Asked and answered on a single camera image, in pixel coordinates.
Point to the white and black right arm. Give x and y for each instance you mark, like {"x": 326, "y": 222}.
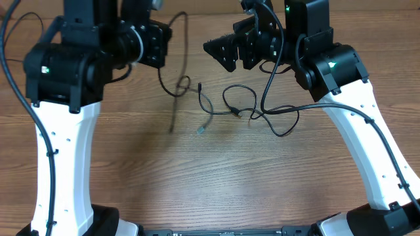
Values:
{"x": 338, "y": 82}

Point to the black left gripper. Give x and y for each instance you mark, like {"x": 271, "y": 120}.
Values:
{"x": 159, "y": 34}

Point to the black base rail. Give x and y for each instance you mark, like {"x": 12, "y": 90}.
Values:
{"x": 229, "y": 232}

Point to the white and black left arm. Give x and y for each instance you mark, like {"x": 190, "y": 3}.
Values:
{"x": 66, "y": 72}

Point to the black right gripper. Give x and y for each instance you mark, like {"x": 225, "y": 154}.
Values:
{"x": 247, "y": 43}

